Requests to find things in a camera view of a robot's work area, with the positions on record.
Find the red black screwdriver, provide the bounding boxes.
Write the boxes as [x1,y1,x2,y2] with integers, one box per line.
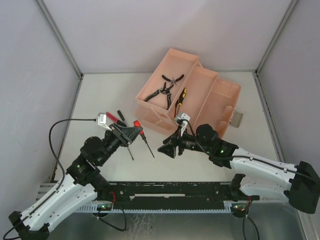
[133,120,155,158]

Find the yellow black screwdriver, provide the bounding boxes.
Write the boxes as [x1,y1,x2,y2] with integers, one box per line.
[126,146,134,161]
[174,87,187,117]

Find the black needle nose pliers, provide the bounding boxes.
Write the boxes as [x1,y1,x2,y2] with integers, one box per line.
[145,82,176,111]

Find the pink translucent tool box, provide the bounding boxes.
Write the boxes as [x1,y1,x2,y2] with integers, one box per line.
[134,77,242,140]

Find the beige tool box latch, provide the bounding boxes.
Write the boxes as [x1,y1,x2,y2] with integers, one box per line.
[229,111,244,128]

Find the black handled pliers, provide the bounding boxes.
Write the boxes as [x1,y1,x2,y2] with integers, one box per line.
[161,74,185,85]

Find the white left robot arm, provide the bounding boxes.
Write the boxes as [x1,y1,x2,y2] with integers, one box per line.
[8,123,143,240]

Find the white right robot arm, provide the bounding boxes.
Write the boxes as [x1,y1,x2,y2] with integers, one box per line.
[157,124,320,214]

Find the red utility knife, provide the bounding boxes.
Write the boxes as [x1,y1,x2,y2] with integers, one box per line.
[106,112,118,123]

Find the black claw hammer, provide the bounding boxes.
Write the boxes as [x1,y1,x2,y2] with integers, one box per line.
[117,110,129,127]

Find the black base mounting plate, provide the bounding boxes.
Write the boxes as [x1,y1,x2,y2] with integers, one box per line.
[97,181,259,207]

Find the pink middle cantilever tray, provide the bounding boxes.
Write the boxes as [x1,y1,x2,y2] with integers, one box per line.
[176,66,219,125]

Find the pink cantilever tray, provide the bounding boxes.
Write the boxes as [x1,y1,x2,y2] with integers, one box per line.
[135,48,199,113]
[176,66,219,125]

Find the pink upper cantilever tray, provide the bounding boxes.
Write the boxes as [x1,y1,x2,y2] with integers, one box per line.
[135,48,199,113]

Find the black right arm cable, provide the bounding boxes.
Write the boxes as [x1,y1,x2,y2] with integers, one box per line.
[178,118,301,173]

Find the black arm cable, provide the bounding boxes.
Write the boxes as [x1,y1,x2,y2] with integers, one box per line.
[2,117,100,238]
[178,118,301,173]

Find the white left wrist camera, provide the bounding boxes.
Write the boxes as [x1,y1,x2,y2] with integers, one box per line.
[96,112,111,131]

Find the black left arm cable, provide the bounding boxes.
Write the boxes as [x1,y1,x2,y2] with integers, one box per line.
[2,117,100,238]

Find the grey slotted cable duct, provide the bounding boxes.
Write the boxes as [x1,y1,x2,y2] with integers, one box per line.
[75,201,245,214]

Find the aluminium frame rail front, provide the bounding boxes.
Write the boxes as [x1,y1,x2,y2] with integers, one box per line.
[35,182,58,201]

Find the left aluminium corner post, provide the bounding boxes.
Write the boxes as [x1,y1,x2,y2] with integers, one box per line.
[34,0,84,78]

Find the aluminium corner post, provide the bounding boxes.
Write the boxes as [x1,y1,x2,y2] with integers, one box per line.
[254,0,300,76]
[34,0,84,78]

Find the right aluminium corner post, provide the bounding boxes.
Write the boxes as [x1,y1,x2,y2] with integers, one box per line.
[254,0,300,76]

